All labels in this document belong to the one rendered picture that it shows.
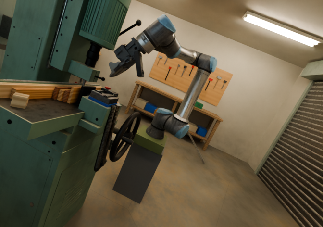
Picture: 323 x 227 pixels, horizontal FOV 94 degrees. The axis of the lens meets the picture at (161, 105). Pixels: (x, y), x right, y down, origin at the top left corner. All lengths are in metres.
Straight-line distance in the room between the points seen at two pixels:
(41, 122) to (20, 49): 0.54
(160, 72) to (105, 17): 3.39
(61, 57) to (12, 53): 0.25
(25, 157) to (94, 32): 0.65
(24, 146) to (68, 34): 0.56
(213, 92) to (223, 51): 1.04
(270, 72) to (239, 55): 0.85
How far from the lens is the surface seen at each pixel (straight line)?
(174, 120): 1.30
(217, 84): 4.18
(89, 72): 0.88
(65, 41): 0.94
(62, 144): 0.78
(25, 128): 0.61
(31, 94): 0.75
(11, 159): 1.01
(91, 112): 0.73
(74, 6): 0.95
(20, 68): 1.06
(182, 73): 4.07
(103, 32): 0.84
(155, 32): 0.71
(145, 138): 1.35
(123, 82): 4.43
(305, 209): 3.45
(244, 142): 4.67
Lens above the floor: 1.18
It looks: 10 degrees down
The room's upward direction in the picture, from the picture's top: 24 degrees clockwise
